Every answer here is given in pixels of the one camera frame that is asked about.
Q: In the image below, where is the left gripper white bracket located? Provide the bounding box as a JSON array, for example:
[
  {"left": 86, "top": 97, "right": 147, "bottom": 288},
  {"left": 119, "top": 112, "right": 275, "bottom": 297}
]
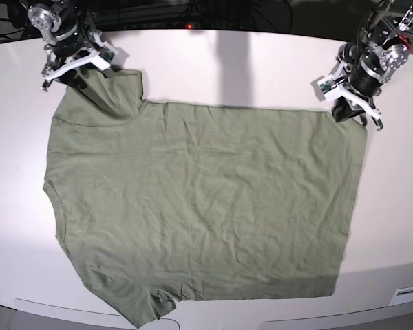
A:
[{"left": 312, "top": 63, "right": 385, "bottom": 131}]

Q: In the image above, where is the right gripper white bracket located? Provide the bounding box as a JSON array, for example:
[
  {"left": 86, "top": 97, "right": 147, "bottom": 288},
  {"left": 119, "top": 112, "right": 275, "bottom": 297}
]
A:
[{"left": 41, "top": 30, "right": 119, "bottom": 91}]

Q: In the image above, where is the green T-shirt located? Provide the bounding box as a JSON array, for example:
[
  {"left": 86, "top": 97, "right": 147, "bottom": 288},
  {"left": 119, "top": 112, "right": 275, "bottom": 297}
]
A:
[{"left": 44, "top": 70, "right": 367, "bottom": 327}]

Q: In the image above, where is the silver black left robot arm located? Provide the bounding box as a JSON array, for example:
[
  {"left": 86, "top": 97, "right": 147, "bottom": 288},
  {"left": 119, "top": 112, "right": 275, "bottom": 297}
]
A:
[{"left": 317, "top": 1, "right": 413, "bottom": 131}]

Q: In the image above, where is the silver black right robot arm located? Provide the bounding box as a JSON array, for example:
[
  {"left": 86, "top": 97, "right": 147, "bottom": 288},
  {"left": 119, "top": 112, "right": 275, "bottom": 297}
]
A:
[{"left": 25, "top": 1, "right": 128, "bottom": 91}]

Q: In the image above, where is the black power strip red light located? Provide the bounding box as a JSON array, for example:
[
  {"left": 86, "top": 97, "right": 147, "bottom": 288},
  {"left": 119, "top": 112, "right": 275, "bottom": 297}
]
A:
[{"left": 118, "top": 19, "right": 252, "bottom": 31}]

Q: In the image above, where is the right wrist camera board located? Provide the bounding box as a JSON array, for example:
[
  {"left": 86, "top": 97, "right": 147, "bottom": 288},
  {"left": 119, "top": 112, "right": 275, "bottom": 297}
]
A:
[{"left": 100, "top": 47, "right": 115, "bottom": 64}]

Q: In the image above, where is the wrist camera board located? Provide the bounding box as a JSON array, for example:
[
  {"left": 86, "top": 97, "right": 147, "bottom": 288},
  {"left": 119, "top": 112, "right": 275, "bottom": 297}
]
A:
[
  {"left": 100, "top": 47, "right": 115, "bottom": 64},
  {"left": 317, "top": 76, "right": 336, "bottom": 95}
]

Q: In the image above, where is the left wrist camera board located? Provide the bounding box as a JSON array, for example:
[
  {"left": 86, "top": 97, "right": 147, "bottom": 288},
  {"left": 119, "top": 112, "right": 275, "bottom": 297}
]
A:
[{"left": 317, "top": 76, "right": 336, "bottom": 95}]

